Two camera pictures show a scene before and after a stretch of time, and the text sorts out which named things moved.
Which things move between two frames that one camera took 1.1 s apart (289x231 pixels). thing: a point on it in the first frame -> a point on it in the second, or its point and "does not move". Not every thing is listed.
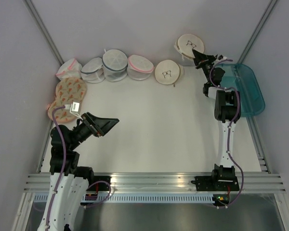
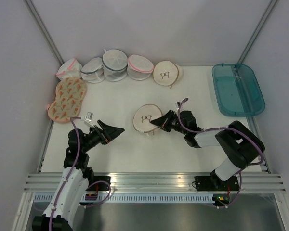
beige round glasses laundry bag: [186, 43] -> [143, 115]
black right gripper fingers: [199, 57] -> [160, 121]
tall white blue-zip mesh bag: [114, 62] does not move
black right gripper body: [206, 66] -> [173, 123]
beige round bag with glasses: [168, 72] does not move
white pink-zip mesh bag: [139, 68] does not move
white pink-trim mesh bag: [71, 68] does not move
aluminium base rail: [151, 182] does not move
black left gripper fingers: [99, 126] -> [110, 132]
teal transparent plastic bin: [242, 77] does not move
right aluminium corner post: [260, 25] does not move
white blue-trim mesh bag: [92, 71] does not move
